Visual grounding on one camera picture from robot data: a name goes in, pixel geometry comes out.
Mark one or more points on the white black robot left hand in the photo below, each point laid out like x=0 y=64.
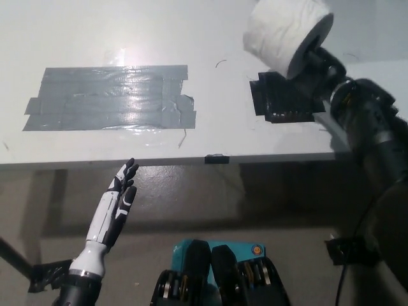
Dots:
x=102 y=220

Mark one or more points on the small black tape piece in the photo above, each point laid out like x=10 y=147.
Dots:
x=216 y=158

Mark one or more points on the black table leg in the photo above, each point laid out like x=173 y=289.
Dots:
x=14 y=256

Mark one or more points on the grey duct tape patch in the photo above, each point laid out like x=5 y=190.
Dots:
x=108 y=99

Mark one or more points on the white toilet paper roll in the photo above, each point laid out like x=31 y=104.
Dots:
x=277 y=35

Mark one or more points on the black teal robot torso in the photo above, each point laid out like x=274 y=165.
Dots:
x=223 y=277

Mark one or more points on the black tape patch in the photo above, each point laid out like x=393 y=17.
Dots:
x=280 y=99

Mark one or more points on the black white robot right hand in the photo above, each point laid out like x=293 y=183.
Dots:
x=357 y=99

